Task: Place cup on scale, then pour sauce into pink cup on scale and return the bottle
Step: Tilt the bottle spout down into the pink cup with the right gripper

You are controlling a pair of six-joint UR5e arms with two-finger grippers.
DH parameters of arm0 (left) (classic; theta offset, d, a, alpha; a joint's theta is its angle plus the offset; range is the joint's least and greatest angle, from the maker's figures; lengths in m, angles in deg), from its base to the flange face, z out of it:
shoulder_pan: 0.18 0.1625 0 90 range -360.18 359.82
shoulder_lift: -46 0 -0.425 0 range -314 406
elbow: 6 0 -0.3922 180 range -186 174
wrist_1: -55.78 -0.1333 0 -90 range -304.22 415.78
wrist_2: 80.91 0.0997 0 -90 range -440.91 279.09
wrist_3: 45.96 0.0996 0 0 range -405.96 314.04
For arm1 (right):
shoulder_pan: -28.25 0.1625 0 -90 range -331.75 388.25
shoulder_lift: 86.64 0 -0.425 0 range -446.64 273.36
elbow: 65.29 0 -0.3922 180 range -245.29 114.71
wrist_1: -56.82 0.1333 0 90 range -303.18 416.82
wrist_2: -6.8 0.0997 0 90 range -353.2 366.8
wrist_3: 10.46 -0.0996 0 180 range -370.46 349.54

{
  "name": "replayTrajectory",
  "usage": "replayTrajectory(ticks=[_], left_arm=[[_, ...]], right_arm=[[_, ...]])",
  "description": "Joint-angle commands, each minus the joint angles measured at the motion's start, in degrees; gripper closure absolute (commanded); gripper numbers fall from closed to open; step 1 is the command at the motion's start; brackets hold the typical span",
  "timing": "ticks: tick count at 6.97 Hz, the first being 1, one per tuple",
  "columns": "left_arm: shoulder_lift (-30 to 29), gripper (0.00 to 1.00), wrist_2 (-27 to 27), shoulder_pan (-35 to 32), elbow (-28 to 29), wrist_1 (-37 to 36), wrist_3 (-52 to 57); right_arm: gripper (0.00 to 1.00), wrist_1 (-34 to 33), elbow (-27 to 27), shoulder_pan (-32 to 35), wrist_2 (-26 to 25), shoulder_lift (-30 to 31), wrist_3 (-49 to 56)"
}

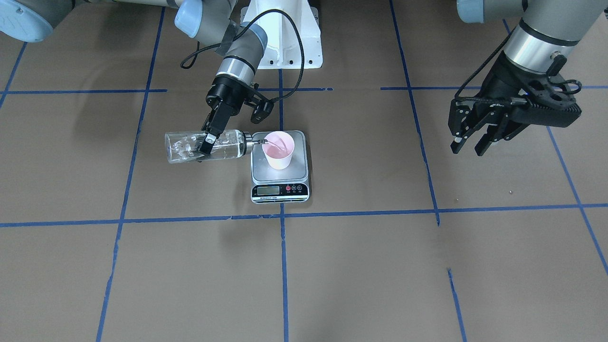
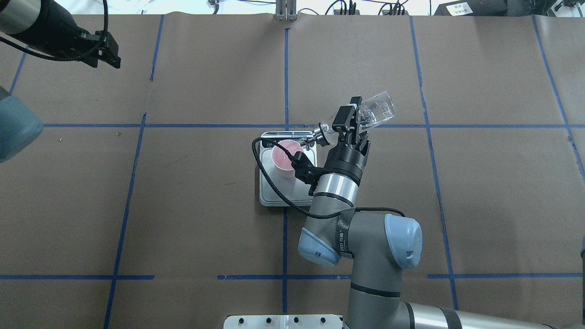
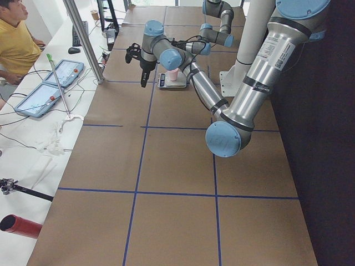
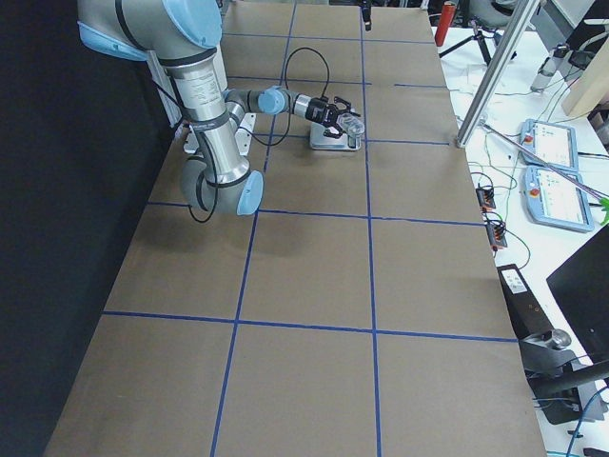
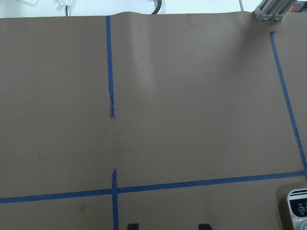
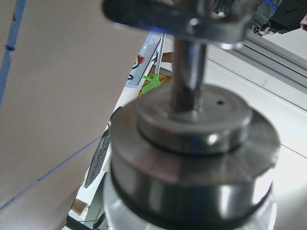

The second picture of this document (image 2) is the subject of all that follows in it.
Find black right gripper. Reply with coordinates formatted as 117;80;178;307
324;96;371;186

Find glass sauce bottle metal spout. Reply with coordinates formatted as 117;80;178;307
300;91;396;148

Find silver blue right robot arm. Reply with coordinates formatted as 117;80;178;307
292;96;550;329

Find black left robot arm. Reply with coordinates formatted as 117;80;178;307
0;0;122;162

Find grey digital kitchen scale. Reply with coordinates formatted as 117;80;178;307
257;131;313;207

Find orange black connector strip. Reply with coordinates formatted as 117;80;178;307
324;0;408;16

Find black box white label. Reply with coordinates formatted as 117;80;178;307
432;0;508;16

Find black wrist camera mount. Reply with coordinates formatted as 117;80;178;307
291;151;323;185

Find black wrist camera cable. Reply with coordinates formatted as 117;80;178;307
251;137;405;220

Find aluminium frame post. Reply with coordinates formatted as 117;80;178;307
274;0;298;21

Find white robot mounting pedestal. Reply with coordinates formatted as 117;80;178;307
223;314;344;329

